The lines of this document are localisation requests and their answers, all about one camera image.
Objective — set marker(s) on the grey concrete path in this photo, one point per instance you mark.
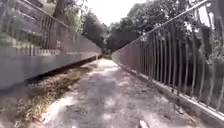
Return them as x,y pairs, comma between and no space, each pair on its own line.
110,93

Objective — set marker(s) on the wood of green trees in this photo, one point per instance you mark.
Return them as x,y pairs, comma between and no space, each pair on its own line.
116,31

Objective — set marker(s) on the metal railing fence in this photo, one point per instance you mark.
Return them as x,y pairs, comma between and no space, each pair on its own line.
173,56

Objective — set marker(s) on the robot's own part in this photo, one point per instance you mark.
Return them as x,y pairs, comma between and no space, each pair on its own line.
143,124

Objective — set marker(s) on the strip of dry leaves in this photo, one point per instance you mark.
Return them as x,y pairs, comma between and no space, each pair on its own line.
40,93

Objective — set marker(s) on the concrete kerb under fence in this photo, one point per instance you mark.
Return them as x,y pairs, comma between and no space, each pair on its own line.
186,105

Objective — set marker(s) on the grey concrete wall with railing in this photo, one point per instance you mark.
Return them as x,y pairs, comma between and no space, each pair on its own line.
30,50

